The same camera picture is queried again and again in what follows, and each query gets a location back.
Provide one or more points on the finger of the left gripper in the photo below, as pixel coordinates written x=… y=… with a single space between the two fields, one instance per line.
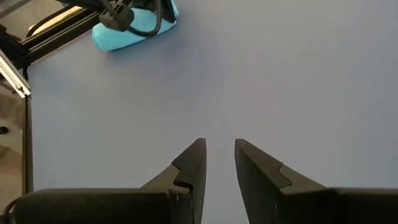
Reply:
x=170 y=11
x=116 y=18

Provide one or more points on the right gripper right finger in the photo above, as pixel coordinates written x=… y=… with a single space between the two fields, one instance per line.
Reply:
x=261 y=180

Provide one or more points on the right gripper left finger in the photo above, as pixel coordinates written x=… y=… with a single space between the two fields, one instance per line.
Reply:
x=189 y=174

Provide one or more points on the teal knitted towel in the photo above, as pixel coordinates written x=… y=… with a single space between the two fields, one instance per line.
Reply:
x=112 y=40

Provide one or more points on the silver aluminium extrusion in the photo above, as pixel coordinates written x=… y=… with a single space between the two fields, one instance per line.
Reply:
x=12 y=77

